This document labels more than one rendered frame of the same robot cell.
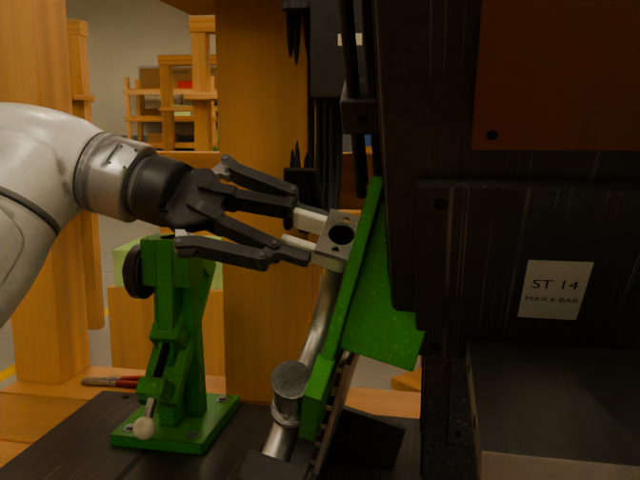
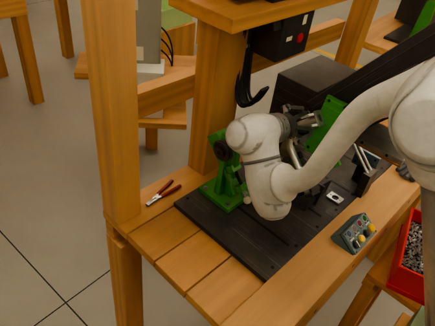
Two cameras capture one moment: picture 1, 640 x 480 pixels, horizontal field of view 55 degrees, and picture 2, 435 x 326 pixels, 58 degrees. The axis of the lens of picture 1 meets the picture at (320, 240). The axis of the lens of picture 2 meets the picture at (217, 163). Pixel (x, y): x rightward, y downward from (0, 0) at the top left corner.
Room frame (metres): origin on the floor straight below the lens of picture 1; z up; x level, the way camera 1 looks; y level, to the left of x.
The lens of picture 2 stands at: (0.35, 1.13, 1.87)
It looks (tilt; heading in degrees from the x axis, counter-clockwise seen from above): 39 degrees down; 298
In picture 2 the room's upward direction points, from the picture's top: 8 degrees clockwise
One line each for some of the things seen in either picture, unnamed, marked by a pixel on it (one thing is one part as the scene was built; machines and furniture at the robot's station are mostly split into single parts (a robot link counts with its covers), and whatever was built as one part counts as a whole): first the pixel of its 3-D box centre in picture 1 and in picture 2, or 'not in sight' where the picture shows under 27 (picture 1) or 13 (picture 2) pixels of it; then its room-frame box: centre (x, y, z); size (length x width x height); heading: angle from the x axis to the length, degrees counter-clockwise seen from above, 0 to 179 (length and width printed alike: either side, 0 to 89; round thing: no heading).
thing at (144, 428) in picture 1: (149, 411); (245, 195); (0.72, 0.22, 0.96); 0.06 x 0.03 x 0.06; 169
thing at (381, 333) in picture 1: (387, 279); (334, 127); (0.56, -0.06, 1.17); 0.13 x 0.12 x 0.20; 79
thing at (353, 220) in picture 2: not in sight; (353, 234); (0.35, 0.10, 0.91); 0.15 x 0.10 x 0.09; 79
